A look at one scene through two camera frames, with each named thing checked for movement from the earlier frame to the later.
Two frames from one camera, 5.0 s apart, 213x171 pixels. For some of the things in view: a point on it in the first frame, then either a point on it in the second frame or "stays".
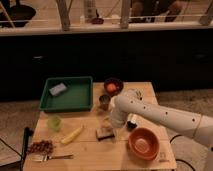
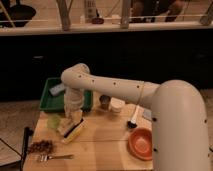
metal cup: x=104 y=102 stays
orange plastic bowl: x=144 y=143 stays
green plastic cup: x=53 y=122 stays
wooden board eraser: x=104 y=133 → x=67 y=129
